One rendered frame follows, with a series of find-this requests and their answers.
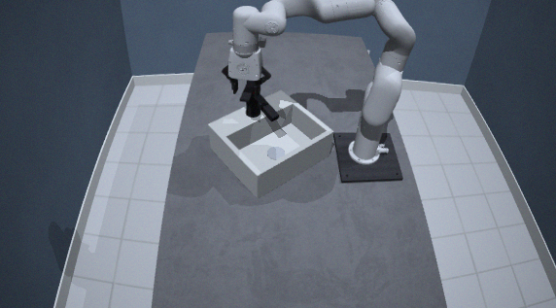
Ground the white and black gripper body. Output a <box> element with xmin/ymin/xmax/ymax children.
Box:
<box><xmin>228</xmin><ymin>47</ymin><xmax>263</xmax><ymax>81</ymax></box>

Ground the grey rectangular sink basin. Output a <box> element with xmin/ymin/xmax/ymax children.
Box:
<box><xmin>208</xmin><ymin>90</ymin><xmax>334</xmax><ymax>199</ymax></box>

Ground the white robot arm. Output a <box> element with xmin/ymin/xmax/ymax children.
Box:
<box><xmin>228</xmin><ymin>0</ymin><xmax>416</xmax><ymax>164</ymax></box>

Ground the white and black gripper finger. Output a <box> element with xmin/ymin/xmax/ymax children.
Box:
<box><xmin>222</xmin><ymin>66</ymin><xmax>238</xmax><ymax>94</ymax></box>
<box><xmin>254</xmin><ymin>67</ymin><xmax>271</xmax><ymax>97</ymax></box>

